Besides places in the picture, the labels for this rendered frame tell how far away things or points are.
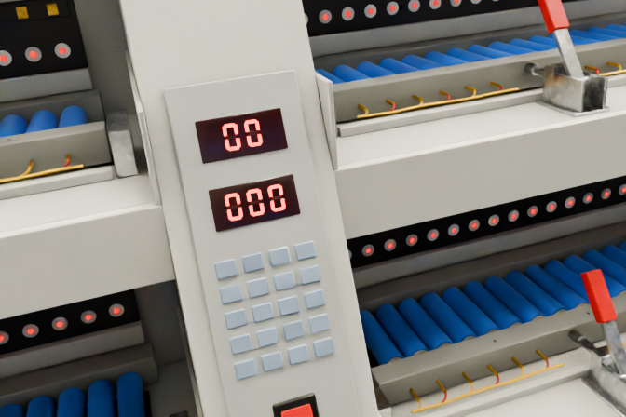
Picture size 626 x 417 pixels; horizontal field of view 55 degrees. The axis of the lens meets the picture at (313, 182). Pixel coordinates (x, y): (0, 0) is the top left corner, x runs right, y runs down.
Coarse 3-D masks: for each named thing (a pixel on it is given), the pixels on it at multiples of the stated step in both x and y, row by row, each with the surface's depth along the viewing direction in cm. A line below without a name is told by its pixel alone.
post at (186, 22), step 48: (144, 0) 31; (192, 0) 31; (240, 0) 32; (288, 0) 33; (144, 48) 31; (192, 48) 31; (240, 48) 32; (288, 48) 33; (144, 96) 31; (336, 192) 34; (192, 240) 31; (336, 240) 33; (192, 288) 31; (336, 288) 33; (192, 336) 31
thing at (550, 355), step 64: (576, 192) 57; (384, 256) 52; (448, 256) 54; (512, 256) 55; (576, 256) 54; (384, 320) 49; (448, 320) 47; (512, 320) 47; (576, 320) 45; (384, 384) 41; (448, 384) 43; (512, 384) 43; (576, 384) 43
